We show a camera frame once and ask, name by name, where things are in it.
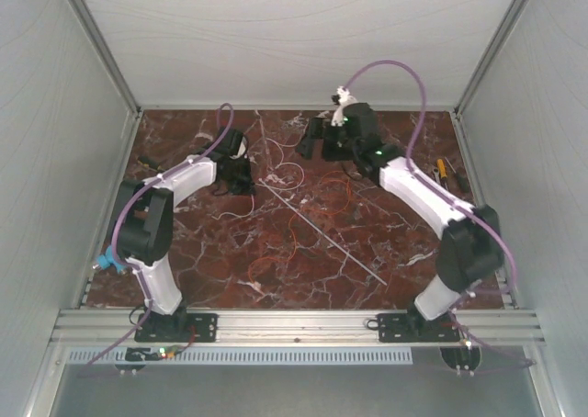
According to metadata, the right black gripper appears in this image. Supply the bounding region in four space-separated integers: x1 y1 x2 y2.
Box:
295 117 358 162

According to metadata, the long white zip tie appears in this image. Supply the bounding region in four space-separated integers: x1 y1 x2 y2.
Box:
258 178 388 287

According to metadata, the white wire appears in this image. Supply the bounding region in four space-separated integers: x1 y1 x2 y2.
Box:
217 110 364 221

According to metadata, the orange wire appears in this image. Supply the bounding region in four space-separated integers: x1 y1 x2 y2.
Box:
247 171 354 284

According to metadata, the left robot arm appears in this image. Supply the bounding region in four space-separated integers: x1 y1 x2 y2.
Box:
108 127 255 342

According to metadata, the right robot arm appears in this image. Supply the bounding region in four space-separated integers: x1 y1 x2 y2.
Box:
296 103 504 342

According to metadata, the silver wrench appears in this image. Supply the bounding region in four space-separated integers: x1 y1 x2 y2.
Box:
433 168 448 189

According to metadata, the blue plastic fitting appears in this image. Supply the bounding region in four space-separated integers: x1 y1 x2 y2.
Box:
91 246 126 275

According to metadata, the small circuit board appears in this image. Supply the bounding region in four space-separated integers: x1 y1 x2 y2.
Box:
156 345 183 359

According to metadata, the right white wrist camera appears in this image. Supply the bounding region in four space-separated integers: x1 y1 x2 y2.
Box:
331 86 357 127

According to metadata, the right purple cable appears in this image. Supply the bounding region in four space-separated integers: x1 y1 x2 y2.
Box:
342 59 537 372

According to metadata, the yellow handled screwdriver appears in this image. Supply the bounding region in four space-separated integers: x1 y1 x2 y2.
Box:
436 158 447 180

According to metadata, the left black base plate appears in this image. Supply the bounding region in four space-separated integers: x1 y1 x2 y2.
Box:
134 310 219 344

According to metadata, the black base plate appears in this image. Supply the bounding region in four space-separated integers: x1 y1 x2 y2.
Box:
376 313 460 344
134 310 219 344

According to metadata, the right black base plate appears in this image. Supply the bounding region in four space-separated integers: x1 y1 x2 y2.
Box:
376 313 460 344

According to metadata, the aluminium front rail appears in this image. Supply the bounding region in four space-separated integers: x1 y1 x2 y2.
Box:
50 309 545 347

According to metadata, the slotted grey cable duct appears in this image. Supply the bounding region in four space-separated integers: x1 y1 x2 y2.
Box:
62 348 413 366

